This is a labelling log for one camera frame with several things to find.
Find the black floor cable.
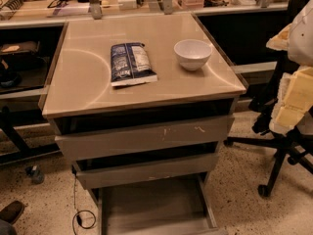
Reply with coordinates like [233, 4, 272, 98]
[70, 165, 98, 235]

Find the small caster on floor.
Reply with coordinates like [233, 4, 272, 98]
[25, 165, 44, 184]

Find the middle drawer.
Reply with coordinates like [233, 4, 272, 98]
[76, 153, 218, 189]

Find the white bowl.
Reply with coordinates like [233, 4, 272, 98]
[174, 39, 212, 71]

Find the black office chair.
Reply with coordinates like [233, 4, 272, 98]
[224, 0, 313, 197]

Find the grey drawer cabinet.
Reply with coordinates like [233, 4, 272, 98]
[38, 12, 249, 235]

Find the open bottom drawer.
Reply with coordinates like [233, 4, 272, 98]
[99, 174, 228, 235]

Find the blue chip bag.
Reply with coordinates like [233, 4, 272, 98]
[111, 42, 157, 87]

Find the dark shoe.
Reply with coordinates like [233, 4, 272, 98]
[0, 201, 24, 224]

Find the back workbench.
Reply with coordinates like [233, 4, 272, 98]
[1, 0, 288, 29]

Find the top drawer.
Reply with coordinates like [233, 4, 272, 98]
[56, 115, 234, 162]

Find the grey metal post left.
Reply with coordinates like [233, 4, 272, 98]
[89, 0, 102, 20]

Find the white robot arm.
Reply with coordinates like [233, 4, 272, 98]
[266, 0, 313, 134]

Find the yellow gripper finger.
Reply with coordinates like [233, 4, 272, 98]
[266, 23, 313, 128]

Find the coiled soldering stand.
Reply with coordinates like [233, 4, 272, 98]
[0, 0, 23, 21]

